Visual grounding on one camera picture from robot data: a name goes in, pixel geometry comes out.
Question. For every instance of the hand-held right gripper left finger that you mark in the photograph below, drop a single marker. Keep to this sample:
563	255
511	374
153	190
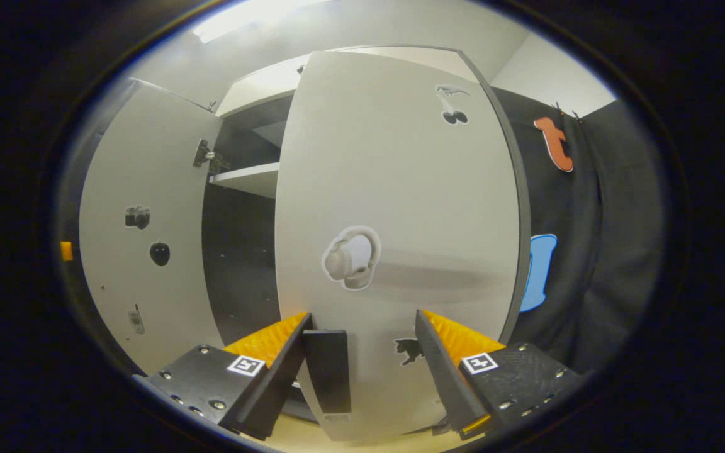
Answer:
284	371

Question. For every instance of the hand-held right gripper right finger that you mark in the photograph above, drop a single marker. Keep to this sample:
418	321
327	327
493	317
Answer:
441	377

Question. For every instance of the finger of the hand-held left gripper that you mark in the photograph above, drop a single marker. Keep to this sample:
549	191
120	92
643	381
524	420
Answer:
67	250

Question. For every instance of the grey cabinet door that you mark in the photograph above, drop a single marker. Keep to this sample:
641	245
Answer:
148	163
413	189

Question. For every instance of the grey shoe cabinet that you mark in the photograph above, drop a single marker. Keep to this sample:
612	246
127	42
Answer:
243	251

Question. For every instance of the metal door hinge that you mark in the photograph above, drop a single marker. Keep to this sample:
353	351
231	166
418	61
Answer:
208	157

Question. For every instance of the white cabinet shelf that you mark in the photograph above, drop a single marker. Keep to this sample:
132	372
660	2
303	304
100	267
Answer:
249	179

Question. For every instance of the black backdrop cloth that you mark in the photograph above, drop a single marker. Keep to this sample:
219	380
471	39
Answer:
614	220

